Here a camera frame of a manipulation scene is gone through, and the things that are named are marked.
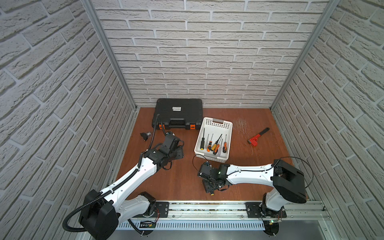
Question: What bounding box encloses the clear handle screwdriver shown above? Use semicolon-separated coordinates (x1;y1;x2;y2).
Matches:
205;134;209;149

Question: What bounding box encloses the orange black handle screwdriver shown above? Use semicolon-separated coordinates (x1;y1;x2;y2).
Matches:
207;136;213;152

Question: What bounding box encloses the black yellow handle screwdriver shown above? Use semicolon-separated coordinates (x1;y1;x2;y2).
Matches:
211;134;222;152

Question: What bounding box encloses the orange grey handle screwdriver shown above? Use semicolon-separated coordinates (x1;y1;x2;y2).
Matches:
213;143;220;155

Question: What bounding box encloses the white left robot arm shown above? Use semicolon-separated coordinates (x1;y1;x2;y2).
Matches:
79;132;184;240

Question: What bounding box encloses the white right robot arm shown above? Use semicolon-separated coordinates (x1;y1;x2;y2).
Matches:
198;159;307;218

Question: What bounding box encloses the white perforated plastic bin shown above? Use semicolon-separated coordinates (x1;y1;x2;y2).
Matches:
194;117;233;163

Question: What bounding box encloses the small black clear object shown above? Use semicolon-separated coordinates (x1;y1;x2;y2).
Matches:
140;132;152;142

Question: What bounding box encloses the black plastic tool case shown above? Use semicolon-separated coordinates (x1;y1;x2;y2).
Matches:
152;98;203;130

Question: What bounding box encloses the red pipe wrench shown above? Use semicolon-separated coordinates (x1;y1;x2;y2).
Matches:
248;128;270;147

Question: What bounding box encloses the black corrugated cable hose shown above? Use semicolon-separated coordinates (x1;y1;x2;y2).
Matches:
62;113;163;236

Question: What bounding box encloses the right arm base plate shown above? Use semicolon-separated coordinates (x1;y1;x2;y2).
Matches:
245;202;287;219

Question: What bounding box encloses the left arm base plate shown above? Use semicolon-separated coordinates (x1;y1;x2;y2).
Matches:
140;202;170;219

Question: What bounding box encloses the aluminium mounting rail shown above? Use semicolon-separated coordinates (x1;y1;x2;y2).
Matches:
158;201;331;221

